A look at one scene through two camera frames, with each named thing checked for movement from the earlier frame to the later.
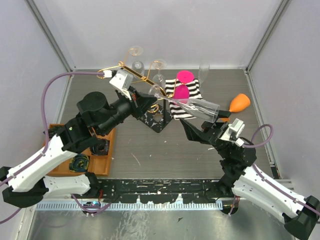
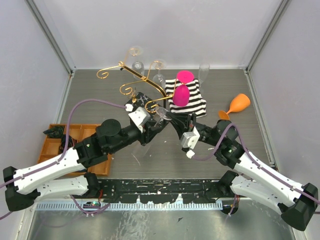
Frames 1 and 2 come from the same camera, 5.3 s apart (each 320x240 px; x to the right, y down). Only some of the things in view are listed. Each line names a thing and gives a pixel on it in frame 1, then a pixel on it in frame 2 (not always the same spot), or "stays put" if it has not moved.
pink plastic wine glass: [181, 94] stays put
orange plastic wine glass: [240, 103] stays put
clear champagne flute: [209, 111] → [163, 112]
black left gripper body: [126, 107] → [145, 135]
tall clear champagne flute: [203, 70] stays put
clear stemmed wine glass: [159, 80] stays put
